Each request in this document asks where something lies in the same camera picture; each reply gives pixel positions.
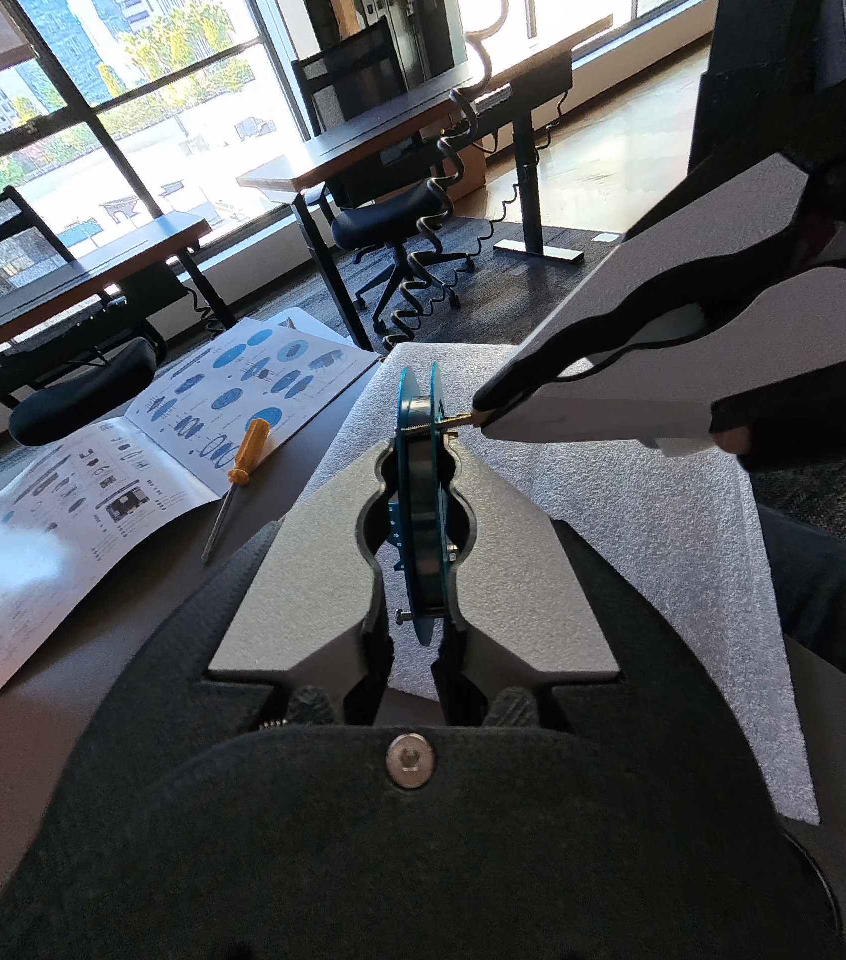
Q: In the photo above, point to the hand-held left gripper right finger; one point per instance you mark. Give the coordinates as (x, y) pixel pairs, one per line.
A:
(535, 600)

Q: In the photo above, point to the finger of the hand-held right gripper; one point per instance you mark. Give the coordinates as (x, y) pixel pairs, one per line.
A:
(805, 337)
(655, 262)

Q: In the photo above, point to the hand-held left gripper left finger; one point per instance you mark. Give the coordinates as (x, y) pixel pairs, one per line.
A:
(295, 600)

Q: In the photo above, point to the blue round base plate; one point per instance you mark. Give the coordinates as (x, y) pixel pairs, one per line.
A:
(423, 525)

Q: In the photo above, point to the black metal desk leg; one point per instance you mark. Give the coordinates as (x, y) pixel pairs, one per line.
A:
(333, 277)
(531, 187)

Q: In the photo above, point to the black desk column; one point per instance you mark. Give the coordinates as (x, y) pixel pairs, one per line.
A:
(753, 75)

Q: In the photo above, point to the dark grey desk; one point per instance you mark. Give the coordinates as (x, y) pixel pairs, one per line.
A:
(92, 660)

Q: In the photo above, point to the wooden top desk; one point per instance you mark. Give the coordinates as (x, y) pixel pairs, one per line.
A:
(363, 142)

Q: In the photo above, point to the white foam sheet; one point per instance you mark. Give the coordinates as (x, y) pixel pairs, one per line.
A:
(618, 540)

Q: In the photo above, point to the printed instruction manual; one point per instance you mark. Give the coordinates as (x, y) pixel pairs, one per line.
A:
(92, 540)

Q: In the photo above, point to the person's dark trousers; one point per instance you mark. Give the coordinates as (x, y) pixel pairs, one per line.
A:
(843, 600)

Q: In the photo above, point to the black chair base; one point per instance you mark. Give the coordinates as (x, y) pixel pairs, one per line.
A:
(385, 221)

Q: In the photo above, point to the black padded stool seat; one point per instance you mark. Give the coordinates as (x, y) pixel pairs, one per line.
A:
(85, 394)

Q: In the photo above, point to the brown wooden side table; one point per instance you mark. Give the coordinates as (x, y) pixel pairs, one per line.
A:
(92, 259)

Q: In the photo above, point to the large window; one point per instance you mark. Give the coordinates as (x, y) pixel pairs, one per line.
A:
(167, 112)

